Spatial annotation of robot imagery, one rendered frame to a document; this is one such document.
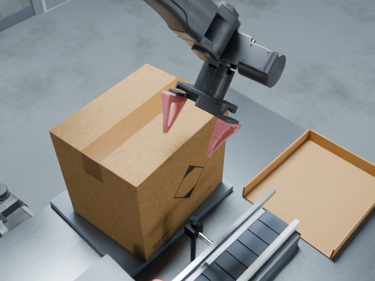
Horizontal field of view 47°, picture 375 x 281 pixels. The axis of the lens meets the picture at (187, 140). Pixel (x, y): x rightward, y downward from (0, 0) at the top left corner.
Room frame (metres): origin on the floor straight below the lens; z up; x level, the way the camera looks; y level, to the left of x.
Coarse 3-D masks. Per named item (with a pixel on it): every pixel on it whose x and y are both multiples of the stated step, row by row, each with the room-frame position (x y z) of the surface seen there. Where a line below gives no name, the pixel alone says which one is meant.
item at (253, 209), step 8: (272, 192) 0.60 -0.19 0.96; (264, 200) 0.57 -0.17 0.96; (256, 208) 0.55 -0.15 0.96; (248, 216) 0.53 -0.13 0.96; (232, 224) 0.51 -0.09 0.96; (240, 224) 0.51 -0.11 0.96; (224, 232) 0.49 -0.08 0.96; (232, 232) 0.49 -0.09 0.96; (216, 240) 0.47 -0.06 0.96; (224, 240) 0.48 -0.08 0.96; (208, 248) 0.46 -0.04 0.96; (216, 248) 0.46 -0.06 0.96; (200, 256) 0.44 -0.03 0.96; (208, 256) 0.44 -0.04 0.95; (192, 264) 0.42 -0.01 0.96; (200, 264) 0.43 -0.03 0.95; (184, 272) 0.40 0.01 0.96; (192, 272) 0.41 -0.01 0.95; (176, 280) 0.39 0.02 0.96
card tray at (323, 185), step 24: (312, 144) 0.87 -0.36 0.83; (336, 144) 0.84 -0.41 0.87; (264, 168) 0.75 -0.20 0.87; (288, 168) 0.78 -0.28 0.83; (312, 168) 0.78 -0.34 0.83; (336, 168) 0.78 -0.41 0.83; (360, 168) 0.78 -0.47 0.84; (264, 192) 0.70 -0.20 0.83; (288, 192) 0.70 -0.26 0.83; (312, 192) 0.70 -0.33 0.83; (336, 192) 0.70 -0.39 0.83; (360, 192) 0.70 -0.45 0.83; (288, 216) 0.62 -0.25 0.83; (312, 216) 0.62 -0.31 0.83; (336, 216) 0.62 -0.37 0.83; (360, 216) 0.60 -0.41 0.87; (312, 240) 0.55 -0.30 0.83; (336, 240) 0.55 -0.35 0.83
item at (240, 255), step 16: (256, 224) 0.57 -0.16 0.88; (272, 224) 0.57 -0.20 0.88; (288, 224) 0.57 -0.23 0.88; (240, 240) 0.52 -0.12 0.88; (256, 240) 0.52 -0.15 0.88; (272, 240) 0.52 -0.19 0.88; (224, 256) 0.48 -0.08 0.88; (240, 256) 0.48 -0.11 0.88; (256, 256) 0.48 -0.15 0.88; (272, 256) 0.50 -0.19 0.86; (208, 272) 0.45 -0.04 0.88; (224, 272) 0.45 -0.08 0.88; (240, 272) 0.45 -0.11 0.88; (256, 272) 0.45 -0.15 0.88
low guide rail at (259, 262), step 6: (294, 222) 0.55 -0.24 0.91; (288, 228) 0.53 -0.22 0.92; (294, 228) 0.54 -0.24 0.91; (282, 234) 0.52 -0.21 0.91; (288, 234) 0.52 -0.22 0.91; (276, 240) 0.50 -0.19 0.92; (282, 240) 0.51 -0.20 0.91; (270, 246) 0.49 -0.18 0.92; (276, 246) 0.49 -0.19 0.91; (264, 252) 0.47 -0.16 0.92; (270, 252) 0.47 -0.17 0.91; (258, 258) 0.46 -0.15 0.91; (264, 258) 0.46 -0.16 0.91; (252, 264) 0.45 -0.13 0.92; (258, 264) 0.45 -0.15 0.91; (246, 270) 0.43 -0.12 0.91; (252, 270) 0.43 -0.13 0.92; (246, 276) 0.42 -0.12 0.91
